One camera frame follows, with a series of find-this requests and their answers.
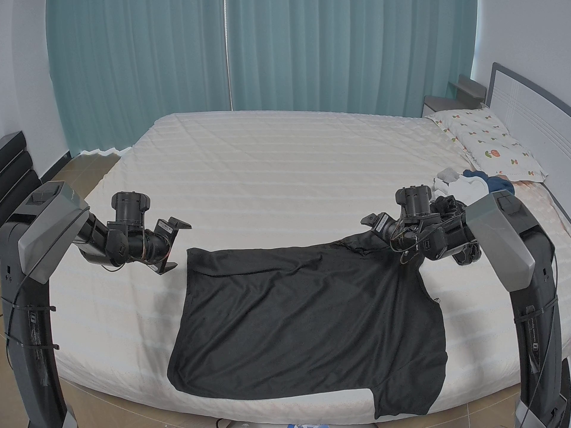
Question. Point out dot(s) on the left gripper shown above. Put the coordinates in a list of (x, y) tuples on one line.
[(154, 248)]

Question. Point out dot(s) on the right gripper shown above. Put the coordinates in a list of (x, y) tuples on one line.
[(401, 234)]

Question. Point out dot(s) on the black T-shirt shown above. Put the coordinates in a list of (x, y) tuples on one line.
[(303, 319)]

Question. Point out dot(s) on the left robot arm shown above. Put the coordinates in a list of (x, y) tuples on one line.
[(49, 230)]

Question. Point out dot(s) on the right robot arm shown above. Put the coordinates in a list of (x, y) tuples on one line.
[(504, 239)]

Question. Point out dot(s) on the bed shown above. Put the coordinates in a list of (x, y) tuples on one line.
[(290, 172)]

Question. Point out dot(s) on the pile of clothes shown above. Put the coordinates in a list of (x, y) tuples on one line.
[(495, 183)]

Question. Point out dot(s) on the black lace-trimmed garment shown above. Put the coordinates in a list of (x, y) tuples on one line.
[(448, 207)]

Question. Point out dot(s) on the grey bedside table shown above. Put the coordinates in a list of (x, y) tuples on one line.
[(446, 104)]

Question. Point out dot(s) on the white printed pillow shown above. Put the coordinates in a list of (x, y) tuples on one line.
[(490, 141)]

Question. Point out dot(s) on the blue-green curtain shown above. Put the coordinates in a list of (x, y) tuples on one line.
[(134, 60), (348, 43)]

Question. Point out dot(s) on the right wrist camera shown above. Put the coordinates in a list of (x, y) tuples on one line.
[(415, 201)]

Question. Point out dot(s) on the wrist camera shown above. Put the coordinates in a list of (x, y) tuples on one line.
[(129, 207), (415, 201)]

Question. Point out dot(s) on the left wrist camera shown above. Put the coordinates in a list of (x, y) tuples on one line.
[(129, 207)]

